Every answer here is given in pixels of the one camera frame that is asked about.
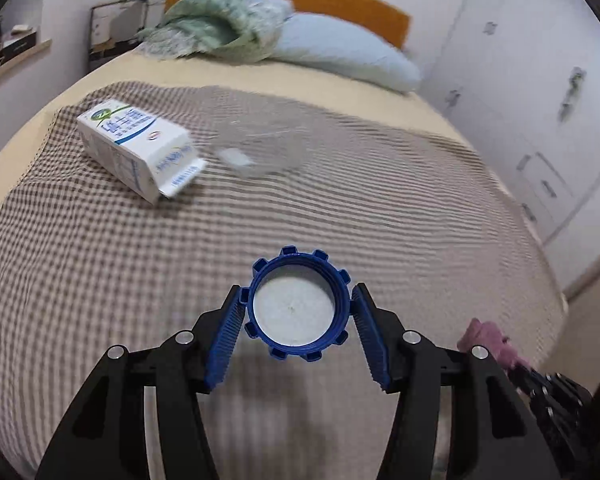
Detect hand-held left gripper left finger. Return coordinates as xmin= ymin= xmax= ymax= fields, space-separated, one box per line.
xmin=35 ymin=284 xmax=247 ymax=480

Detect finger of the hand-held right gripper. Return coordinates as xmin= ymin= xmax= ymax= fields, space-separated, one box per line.
xmin=507 ymin=363 xmax=549 ymax=402

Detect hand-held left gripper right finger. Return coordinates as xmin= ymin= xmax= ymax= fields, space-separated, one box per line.
xmin=350 ymin=282 xmax=562 ymax=480

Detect pink wrapper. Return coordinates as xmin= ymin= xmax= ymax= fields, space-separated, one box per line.
xmin=457 ymin=317 xmax=526 ymax=369

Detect blue bottle cap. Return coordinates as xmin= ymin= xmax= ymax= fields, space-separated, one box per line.
xmin=244 ymin=245 xmax=352 ymax=364

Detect brown checked blanket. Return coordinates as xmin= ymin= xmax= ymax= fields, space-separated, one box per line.
xmin=0 ymin=81 xmax=569 ymax=480

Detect small white paper piece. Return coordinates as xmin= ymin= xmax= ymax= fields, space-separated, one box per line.
xmin=218 ymin=147 xmax=254 ymax=167

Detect clear plastic container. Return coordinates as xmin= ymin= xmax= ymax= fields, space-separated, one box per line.
xmin=214 ymin=119 xmax=306 ymax=179

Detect white milk carton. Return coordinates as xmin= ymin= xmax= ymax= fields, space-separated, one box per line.
xmin=75 ymin=98 xmax=209 ymax=205

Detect pale yellow bed sheet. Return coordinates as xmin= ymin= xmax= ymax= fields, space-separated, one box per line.
xmin=0 ymin=47 xmax=571 ymax=312

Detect grey hanging ornament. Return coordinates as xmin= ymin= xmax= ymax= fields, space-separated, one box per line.
xmin=557 ymin=67 xmax=586 ymax=124

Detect light blue pillow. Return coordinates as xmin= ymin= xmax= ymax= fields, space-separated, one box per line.
xmin=267 ymin=12 xmax=422 ymax=94

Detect green floral quilt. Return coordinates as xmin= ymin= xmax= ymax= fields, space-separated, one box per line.
xmin=134 ymin=0 xmax=295 ymax=65

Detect white built-in wardrobe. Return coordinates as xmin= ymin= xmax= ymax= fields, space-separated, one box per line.
xmin=419 ymin=0 xmax=600 ymax=302

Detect beige window sill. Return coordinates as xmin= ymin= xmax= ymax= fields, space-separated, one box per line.
xmin=0 ymin=39 xmax=54 ymax=94

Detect black metal bedside rack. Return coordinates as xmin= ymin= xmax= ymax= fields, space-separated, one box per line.
xmin=87 ymin=0 xmax=151 ymax=64

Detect black shoe box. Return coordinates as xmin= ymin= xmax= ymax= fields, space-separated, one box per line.
xmin=0 ymin=32 xmax=39 ymax=59

